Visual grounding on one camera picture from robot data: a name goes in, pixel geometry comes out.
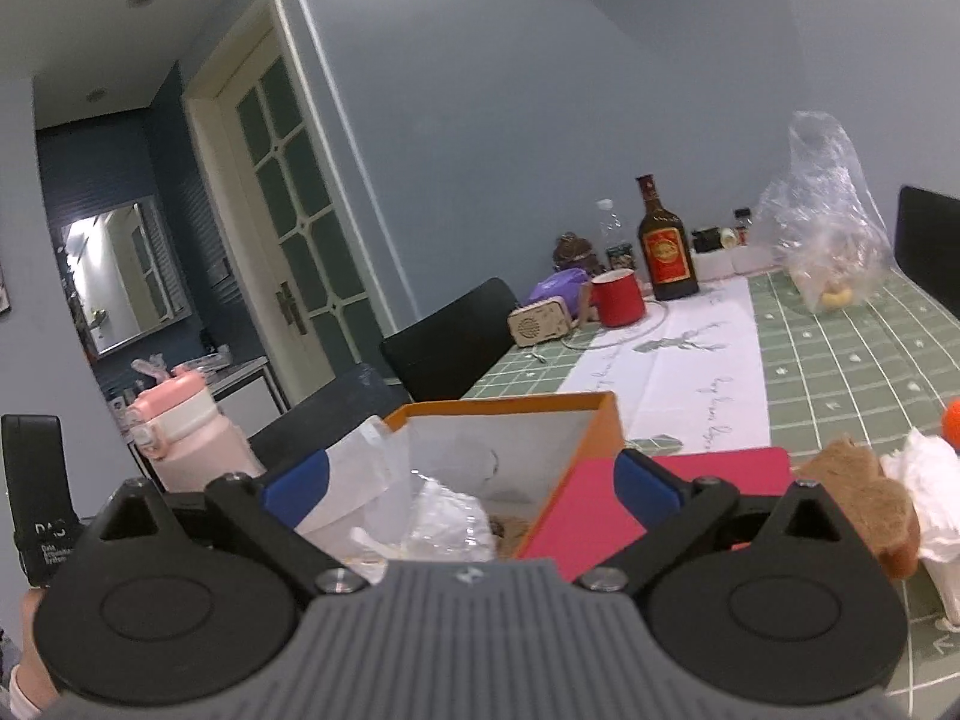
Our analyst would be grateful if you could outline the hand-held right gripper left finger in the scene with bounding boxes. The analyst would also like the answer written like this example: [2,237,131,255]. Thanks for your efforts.
[77,448,372,605]

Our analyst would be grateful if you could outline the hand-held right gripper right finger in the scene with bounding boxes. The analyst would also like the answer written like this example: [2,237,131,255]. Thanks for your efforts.
[574,448,860,605]

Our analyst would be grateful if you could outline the white plastic bag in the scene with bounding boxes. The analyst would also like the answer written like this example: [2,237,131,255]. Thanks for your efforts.
[300,416,413,563]

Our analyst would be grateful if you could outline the orange cardboard box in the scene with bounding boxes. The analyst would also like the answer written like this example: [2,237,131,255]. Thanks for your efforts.
[382,391,627,563]

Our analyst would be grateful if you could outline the person's left hand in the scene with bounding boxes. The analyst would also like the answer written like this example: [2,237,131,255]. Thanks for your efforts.
[13,589,57,720]

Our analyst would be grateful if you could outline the red cardboard box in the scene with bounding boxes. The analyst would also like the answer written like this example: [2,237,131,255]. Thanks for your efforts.
[517,446,796,562]

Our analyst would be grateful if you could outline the black chair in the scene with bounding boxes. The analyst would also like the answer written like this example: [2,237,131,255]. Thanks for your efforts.
[380,277,520,402]
[895,185,960,297]
[247,364,410,477]

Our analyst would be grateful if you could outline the pink water bottle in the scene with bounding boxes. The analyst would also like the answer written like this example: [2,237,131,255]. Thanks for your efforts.
[124,356,263,496]

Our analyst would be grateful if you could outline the white cabinet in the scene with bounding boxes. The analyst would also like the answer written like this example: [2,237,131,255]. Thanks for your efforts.
[206,356,286,413]

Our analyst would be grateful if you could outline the red mug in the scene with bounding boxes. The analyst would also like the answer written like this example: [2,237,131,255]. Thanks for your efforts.
[581,268,646,329]

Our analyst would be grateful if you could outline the small wooden radio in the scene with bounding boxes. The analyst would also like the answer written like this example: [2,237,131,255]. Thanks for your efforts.
[508,296,575,348]

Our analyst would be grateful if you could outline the purple pouch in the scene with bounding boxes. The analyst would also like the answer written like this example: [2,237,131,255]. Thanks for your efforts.
[529,268,593,314]

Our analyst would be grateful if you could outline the green checked tablecloth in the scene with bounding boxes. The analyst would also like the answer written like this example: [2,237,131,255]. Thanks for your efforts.
[457,266,960,720]

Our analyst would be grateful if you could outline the brown liquor bottle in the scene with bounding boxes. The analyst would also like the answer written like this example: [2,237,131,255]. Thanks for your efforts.
[636,174,701,302]

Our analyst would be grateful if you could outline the brown figurine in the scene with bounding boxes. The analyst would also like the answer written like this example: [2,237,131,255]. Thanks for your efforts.
[553,234,601,275]

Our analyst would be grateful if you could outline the clear water bottle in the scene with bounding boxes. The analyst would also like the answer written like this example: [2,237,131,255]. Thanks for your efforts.
[596,199,637,271]

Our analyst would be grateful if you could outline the white crumpled tissue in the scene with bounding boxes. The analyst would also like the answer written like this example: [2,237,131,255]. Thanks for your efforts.
[881,427,960,623]

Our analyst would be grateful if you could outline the glass paneled door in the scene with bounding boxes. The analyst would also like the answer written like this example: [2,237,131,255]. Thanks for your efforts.
[184,0,410,410]

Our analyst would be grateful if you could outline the large clear plastic bag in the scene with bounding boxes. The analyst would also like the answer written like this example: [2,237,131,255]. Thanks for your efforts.
[754,111,897,314]

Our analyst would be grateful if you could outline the wall mirror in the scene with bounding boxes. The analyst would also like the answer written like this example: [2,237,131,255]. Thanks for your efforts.
[56,195,188,357]

